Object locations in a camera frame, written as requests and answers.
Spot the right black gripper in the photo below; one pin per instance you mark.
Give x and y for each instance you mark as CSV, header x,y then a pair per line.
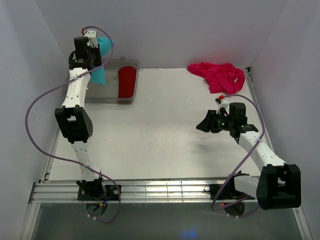
x,y
208,123

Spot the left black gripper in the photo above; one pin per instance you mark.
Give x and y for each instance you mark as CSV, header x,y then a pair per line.
x,y
97,51

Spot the cyan t shirt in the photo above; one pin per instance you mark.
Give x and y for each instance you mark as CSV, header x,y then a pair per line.
x,y
105,49

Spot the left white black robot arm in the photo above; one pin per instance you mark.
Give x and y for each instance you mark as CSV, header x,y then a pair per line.
x,y
72,118

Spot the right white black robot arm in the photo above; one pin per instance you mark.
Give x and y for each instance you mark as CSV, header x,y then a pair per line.
x,y
279,183

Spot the clear plastic bin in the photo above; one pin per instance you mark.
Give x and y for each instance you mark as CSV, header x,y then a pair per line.
x,y
110,82

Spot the magenta t shirt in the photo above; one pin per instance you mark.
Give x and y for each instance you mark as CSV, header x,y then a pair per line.
x,y
221,78

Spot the rolled red t shirt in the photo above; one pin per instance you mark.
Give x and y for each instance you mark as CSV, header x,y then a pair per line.
x,y
126,81

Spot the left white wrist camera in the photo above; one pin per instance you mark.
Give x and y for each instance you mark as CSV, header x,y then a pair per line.
x,y
91,36

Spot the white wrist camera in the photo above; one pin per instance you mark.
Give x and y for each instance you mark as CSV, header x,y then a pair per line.
x,y
222,105
91,36

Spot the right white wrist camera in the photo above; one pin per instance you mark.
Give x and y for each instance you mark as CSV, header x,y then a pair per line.
x,y
222,105

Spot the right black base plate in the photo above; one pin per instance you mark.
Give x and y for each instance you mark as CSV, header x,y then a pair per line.
x,y
228,192

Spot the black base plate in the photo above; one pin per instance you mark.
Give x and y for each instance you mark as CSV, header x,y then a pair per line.
x,y
228,192
100,193

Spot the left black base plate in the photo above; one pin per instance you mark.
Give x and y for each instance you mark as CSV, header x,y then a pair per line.
x,y
100,193

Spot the aluminium frame rail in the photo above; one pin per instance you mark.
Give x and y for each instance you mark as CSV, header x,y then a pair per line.
x,y
131,191

